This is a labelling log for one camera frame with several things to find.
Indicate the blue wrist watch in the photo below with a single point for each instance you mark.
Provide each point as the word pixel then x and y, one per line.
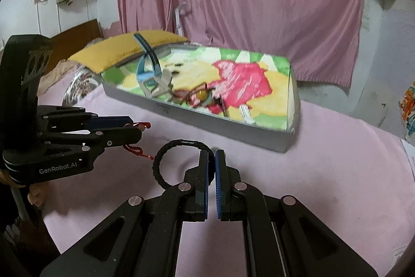
pixel 149 53

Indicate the beige blanket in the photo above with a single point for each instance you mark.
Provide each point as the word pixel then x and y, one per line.
pixel 58 72

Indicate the printed cartoon towel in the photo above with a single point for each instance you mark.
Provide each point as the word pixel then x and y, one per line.
pixel 246 79

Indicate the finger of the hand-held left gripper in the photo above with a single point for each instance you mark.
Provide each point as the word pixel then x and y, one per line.
pixel 110 122
pixel 123 137

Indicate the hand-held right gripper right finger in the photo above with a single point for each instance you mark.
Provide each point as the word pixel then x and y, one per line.
pixel 220 179

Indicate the beige hair claw clip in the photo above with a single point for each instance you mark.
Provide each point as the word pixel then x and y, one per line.
pixel 163 79

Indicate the small white hair clip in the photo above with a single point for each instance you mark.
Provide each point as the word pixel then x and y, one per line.
pixel 248 114

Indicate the floral satin pillow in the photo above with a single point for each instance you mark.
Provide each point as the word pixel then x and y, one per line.
pixel 76 88

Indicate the wooden headboard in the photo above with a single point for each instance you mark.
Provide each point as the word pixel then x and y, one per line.
pixel 77 37

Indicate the pink table cloth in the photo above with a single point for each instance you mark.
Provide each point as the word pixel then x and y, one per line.
pixel 324 199

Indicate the grey shallow box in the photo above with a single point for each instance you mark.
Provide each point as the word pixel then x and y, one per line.
pixel 207 124

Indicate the pink curtain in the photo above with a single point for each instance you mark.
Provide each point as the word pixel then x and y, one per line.
pixel 259 4

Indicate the person's left hand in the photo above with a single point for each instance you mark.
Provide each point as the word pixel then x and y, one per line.
pixel 35 196

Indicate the yellow pillow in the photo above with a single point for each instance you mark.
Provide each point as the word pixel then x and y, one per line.
pixel 110 51

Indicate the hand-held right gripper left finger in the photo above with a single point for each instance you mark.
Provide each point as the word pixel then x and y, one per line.
pixel 204 173

